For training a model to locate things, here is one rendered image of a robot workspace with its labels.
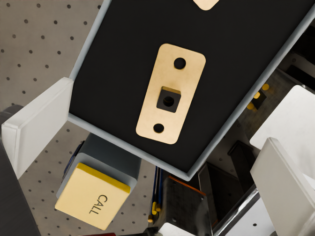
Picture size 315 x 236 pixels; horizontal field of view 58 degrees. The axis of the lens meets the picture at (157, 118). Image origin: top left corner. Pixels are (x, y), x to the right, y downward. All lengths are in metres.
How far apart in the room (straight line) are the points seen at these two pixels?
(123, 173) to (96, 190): 0.03
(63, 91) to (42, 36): 0.59
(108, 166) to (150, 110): 0.09
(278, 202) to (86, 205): 0.20
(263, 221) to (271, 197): 0.38
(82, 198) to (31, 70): 0.53
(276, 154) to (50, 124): 0.13
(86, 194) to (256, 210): 0.32
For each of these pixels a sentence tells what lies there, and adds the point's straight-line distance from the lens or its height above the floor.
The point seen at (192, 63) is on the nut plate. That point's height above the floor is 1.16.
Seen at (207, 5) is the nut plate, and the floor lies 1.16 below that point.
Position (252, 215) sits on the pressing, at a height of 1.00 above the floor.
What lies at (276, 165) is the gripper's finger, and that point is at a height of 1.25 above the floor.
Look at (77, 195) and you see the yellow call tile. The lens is 0.31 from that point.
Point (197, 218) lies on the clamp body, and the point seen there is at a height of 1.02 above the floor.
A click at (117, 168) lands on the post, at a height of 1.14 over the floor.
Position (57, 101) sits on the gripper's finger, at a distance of 0.16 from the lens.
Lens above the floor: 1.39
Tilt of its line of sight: 66 degrees down
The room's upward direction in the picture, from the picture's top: 173 degrees counter-clockwise
